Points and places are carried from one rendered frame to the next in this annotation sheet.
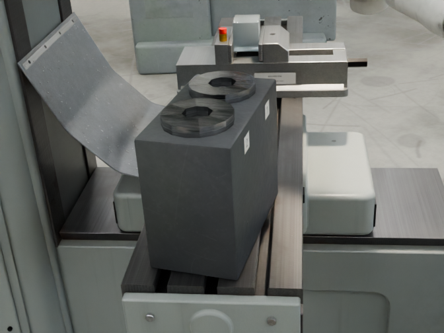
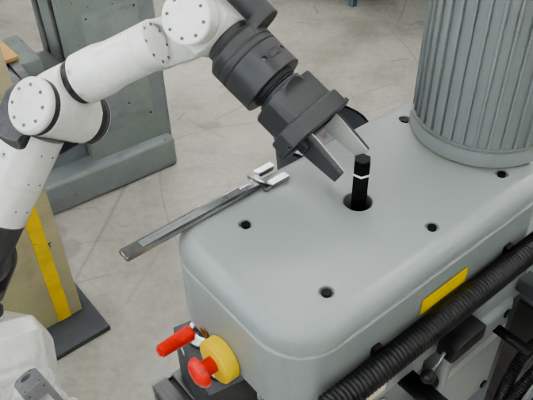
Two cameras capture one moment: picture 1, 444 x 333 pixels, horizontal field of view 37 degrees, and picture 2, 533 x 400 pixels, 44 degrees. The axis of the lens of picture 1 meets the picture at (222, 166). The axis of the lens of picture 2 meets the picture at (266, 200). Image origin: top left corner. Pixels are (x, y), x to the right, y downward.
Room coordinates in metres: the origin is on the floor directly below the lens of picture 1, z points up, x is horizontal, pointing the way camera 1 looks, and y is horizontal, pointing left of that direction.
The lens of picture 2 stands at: (1.55, -0.59, 2.45)
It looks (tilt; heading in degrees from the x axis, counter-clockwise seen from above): 41 degrees down; 134
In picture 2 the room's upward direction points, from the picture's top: 2 degrees counter-clockwise
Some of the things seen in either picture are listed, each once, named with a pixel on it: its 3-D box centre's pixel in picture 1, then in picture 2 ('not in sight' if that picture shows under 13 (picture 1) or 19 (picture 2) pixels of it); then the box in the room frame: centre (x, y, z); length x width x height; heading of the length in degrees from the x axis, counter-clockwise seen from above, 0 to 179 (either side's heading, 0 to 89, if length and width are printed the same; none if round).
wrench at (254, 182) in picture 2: not in sight; (206, 209); (1.06, -0.19, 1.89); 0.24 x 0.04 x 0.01; 83
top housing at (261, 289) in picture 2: not in sight; (361, 240); (1.19, -0.03, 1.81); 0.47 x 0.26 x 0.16; 82
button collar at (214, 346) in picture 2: not in sight; (219, 359); (1.16, -0.28, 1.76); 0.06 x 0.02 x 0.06; 172
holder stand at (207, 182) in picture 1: (215, 165); (215, 371); (0.78, 0.01, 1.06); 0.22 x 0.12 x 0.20; 161
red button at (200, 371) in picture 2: not in sight; (204, 369); (1.16, -0.30, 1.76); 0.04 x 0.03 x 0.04; 172
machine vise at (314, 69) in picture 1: (261, 59); not in sight; (1.32, -0.10, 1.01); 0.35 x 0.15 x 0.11; 83
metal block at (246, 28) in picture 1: (246, 32); not in sight; (1.33, -0.07, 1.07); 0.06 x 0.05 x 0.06; 173
